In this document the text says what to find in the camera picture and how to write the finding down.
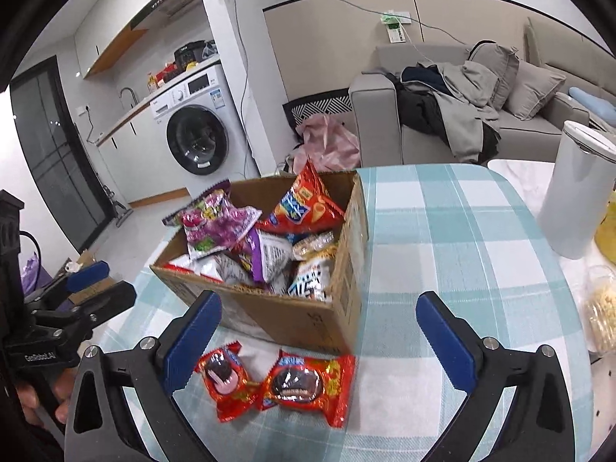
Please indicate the white washing machine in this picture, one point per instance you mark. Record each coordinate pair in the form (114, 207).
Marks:
(202, 139)

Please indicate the white kitchen cabinet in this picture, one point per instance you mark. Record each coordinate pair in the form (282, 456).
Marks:
(139, 154)

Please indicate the dark glass door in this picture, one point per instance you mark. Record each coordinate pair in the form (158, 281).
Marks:
(57, 163)

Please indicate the cardboard piece on floor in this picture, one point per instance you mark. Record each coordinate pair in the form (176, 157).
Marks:
(82, 274)

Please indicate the black white patterned chair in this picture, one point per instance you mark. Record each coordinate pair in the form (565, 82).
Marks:
(317, 103)

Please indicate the yellow bottle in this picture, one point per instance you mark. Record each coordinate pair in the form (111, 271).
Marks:
(151, 83)

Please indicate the person's left hand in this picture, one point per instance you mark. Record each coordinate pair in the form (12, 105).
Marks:
(62, 387)

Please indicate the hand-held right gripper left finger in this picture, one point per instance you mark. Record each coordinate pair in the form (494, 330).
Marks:
(192, 337)

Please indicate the floor mop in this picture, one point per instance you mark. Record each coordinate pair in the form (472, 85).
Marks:
(118, 207)

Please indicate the grey sofa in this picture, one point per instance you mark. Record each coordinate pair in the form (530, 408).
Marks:
(380, 120)

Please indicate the purple white snack packet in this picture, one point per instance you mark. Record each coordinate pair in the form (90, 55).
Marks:
(264, 255)

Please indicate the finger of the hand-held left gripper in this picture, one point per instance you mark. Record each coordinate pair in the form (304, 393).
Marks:
(110, 298)
(89, 272)

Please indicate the large red snack bag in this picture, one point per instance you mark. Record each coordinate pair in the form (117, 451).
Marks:
(303, 207)

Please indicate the purple snack bag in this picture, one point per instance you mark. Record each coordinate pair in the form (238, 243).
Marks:
(216, 221)

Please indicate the clear bag of noodles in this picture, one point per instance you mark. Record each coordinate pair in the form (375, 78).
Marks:
(601, 308)

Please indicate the brown cardboard box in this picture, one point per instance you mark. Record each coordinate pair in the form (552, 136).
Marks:
(288, 322)

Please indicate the white blue snack packet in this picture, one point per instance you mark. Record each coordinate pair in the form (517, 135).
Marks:
(310, 279)

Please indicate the grey jacket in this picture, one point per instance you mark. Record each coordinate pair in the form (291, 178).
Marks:
(462, 106)

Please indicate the grey pillow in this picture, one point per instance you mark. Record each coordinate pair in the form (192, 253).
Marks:
(495, 72)
(534, 89)

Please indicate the small round biscuit packet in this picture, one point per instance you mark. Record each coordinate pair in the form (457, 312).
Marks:
(313, 245)

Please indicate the white wall cabinet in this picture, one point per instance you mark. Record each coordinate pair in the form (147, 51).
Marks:
(106, 43)

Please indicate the red cookie packet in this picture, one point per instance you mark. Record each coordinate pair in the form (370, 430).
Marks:
(224, 378)
(303, 385)

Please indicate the white power strip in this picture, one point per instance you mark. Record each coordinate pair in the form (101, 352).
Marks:
(397, 29)

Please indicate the teal checked tablecloth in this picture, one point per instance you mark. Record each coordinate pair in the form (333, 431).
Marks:
(433, 250)

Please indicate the dark garment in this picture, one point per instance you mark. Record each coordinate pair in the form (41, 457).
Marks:
(418, 101)

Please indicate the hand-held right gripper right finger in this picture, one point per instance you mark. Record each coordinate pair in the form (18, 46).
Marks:
(447, 341)

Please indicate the white black snack packet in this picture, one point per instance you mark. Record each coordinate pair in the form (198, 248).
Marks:
(226, 268)

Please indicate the kitchen faucet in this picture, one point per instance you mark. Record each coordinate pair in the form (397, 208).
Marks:
(129, 96)

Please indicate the range hood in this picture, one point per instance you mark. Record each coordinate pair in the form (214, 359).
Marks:
(168, 2)

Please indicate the light blue pillow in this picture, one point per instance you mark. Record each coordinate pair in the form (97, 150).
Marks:
(592, 101)

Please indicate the white bin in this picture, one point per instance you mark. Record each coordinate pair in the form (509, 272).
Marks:
(572, 187)

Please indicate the pink cloth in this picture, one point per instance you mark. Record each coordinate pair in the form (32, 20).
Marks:
(332, 144)

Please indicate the red container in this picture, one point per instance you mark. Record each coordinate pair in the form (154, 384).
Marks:
(168, 73)

